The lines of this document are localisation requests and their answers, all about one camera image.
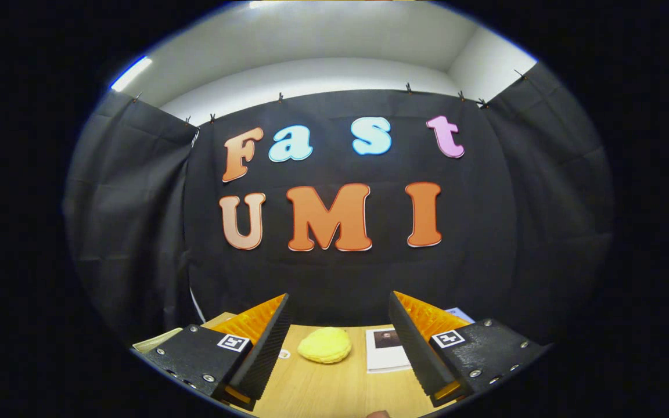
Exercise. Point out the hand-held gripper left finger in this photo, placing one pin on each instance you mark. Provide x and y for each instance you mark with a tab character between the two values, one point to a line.
265	354

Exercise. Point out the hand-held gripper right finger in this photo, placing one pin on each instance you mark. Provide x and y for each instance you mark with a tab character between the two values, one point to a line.
416	354

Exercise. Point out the beige storage box brown lid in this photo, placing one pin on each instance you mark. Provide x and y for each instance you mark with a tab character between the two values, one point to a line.
157	341

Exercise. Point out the white book with dark photo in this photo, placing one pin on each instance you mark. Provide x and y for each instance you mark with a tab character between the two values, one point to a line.
384	357

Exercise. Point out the blue cover book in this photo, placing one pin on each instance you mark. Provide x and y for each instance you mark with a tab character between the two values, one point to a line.
462	316

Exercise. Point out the yellow bumpy plush toy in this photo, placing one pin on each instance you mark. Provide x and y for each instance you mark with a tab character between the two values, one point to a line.
326	345

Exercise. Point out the row of small cloth clips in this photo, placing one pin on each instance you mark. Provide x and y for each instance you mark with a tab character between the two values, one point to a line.
280	97

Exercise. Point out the narrow ceiling light strip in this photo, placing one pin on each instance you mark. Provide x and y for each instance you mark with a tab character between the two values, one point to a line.
131	73

